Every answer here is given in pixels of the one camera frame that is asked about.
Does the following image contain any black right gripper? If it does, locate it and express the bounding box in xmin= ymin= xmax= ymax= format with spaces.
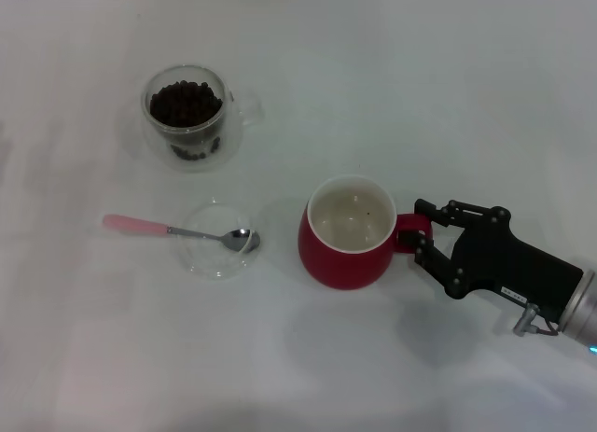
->
xmin=396 ymin=198 xmax=584 ymax=322

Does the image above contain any red ceramic mug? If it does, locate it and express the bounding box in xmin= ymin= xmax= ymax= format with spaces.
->
xmin=298 ymin=174 xmax=433 ymax=291

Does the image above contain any pink-handled metal spoon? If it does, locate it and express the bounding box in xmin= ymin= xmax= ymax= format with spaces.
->
xmin=103 ymin=214 xmax=260 ymax=255

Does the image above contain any coffee bean pile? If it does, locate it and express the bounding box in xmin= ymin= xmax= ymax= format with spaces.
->
xmin=148 ymin=78 xmax=224 ymax=162

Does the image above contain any small clear glass dish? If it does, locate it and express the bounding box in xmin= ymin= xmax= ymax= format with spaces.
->
xmin=175 ymin=196 xmax=262 ymax=281

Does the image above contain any grey connector with red cable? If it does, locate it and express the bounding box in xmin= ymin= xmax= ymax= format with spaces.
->
xmin=512 ymin=303 xmax=561 ymax=338

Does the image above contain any double-wall glass cup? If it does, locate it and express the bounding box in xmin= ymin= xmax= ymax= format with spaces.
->
xmin=141 ymin=63 xmax=265 ymax=174

